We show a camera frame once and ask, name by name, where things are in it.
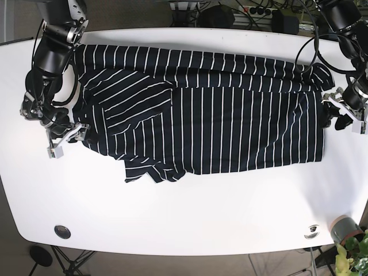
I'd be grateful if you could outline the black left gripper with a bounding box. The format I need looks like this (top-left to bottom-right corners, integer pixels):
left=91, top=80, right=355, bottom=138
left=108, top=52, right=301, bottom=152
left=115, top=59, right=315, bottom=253
left=320, top=75, right=367, bottom=135

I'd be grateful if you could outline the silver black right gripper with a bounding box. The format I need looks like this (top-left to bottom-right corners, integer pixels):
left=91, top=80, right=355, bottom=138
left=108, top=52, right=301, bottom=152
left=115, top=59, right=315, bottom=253
left=22, top=90, right=98, bottom=159

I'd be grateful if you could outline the navy white striped T-shirt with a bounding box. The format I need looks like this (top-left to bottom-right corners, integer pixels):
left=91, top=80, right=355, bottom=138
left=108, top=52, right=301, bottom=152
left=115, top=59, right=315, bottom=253
left=72, top=45, right=335, bottom=182

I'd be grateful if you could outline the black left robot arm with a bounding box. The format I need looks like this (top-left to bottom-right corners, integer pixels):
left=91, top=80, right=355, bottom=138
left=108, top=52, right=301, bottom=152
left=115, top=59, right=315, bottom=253
left=311, top=1, right=367, bottom=135

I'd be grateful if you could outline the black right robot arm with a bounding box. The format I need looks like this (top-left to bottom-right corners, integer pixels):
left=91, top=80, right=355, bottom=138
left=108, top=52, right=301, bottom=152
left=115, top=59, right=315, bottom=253
left=20, top=0, right=91, bottom=159

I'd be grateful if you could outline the black table grommet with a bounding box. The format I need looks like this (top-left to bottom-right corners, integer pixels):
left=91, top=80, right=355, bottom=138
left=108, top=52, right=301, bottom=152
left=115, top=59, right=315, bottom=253
left=54, top=225, right=71, bottom=239

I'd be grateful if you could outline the silver table grommet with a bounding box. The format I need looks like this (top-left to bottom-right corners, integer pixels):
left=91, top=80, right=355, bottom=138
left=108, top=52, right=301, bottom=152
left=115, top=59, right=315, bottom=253
left=304, top=224, right=320, bottom=240

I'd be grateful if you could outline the black tripod stand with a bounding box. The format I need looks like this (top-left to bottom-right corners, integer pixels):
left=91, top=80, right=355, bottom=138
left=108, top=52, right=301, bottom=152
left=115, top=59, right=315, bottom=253
left=29, top=245, right=97, bottom=276

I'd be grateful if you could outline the potted green plant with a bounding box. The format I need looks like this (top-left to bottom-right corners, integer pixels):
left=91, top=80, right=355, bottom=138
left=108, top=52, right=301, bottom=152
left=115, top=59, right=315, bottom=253
left=329, top=215, right=367, bottom=276

